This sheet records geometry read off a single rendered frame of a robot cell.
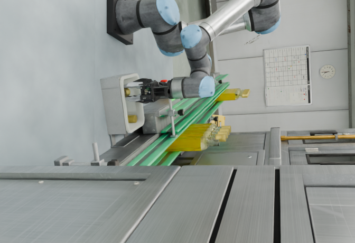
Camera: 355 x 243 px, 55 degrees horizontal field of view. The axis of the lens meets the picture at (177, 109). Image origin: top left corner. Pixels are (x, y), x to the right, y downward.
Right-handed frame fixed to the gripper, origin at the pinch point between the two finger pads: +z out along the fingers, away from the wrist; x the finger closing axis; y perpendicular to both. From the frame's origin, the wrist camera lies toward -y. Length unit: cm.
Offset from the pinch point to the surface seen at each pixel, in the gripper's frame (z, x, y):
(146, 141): -5.2, 21.1, -1.0
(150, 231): -44, 3, 92
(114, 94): 2.0, -0.2, 6.3
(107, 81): 4.3, -5.4, 6.2
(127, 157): -5.2, 20.6, 18.1
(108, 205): -35, 4, 84
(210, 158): -24, 40, -32
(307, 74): -111, 79, -608
